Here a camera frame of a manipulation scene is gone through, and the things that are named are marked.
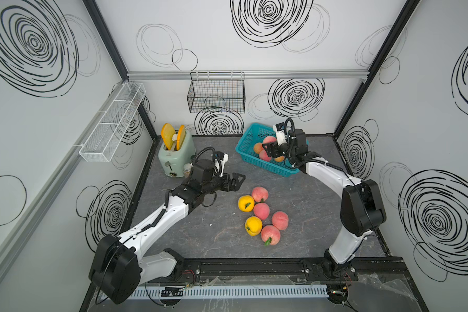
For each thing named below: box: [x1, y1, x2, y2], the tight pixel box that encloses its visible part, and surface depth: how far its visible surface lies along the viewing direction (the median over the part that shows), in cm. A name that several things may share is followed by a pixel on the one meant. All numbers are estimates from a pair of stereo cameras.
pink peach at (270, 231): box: [260, 224, 281, 246], surface depth 79 cm
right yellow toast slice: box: [176, 124, 186, 151], surface depth 93 cm
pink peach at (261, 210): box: [253, 202, 270, 221], surface depth 86 cm
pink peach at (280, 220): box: [271, 210, 290, 231], surface depth 83 cm
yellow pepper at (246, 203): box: [237, 195, 255, 213], surface depth 88 cm
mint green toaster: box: [157, 130, 197, 178], surface depth 94 cm
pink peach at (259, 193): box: [251, 185, 269, 203], surface depth 91 cm
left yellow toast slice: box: [161, 122, 177, 151], surface depth 96 cm
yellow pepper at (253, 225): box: [245, 215, 263, 236], surface depth 82 cm
